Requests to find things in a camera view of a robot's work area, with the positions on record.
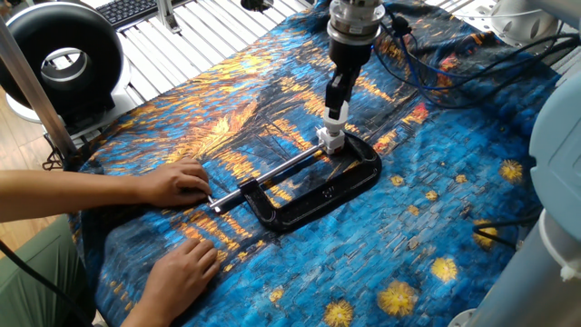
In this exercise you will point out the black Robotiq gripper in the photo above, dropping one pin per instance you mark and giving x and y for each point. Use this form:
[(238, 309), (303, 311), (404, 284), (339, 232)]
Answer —
[(349, 60)]

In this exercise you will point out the white light bulb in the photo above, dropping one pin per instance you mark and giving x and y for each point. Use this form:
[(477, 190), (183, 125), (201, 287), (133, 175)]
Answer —
[(335, 120)]

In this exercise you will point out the black C-clamp with metal screw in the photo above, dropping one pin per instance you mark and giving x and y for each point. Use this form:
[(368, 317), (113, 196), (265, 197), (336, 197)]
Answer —
[(318, 195)]

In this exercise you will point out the person's left forearm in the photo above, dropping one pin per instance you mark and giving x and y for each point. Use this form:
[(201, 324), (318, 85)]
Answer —
[(73, 195)]

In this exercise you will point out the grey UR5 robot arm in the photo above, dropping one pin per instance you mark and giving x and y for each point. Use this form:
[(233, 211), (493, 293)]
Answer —
[(554, 227)]

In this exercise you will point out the white bulb socket block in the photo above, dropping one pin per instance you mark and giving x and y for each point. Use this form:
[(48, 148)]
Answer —
[(331, 139)]

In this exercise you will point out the person's left hand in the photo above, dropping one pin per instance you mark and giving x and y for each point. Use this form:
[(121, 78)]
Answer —
[(177, 182)]

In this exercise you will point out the person's right hand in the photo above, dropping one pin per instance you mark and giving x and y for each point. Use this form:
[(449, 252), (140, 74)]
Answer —
[(186, 272)]

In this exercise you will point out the starry night print tablecloth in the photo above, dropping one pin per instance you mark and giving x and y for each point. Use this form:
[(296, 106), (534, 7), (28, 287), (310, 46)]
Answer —
[(408, 254)]

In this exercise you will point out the black keyboard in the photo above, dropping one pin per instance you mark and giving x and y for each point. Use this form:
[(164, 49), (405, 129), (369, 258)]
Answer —
[(141, 9)]

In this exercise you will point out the black round fan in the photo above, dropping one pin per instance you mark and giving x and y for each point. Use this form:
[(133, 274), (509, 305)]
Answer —
[(59, 59)]

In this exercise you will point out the green trousers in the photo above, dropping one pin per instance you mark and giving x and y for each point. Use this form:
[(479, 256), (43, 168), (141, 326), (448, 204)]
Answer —
[(36, 272)]

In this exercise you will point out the aluminium upright post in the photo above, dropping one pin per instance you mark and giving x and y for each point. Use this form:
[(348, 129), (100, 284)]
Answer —
[(41, 91)]

